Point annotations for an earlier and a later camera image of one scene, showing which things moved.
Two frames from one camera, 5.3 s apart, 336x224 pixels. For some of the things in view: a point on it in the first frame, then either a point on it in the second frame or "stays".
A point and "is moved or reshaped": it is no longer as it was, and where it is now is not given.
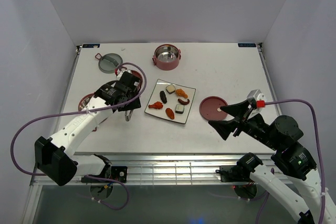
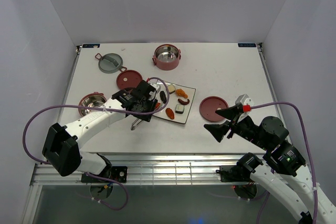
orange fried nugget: x=170 y=113 stays
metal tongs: x=127 y=114 is moved or reshaped
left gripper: x=135 y=104 → x=151 y=104
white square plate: x=170 y=100 stays
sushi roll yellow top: x=170 y=88 stays
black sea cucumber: x=163 y=97 stays
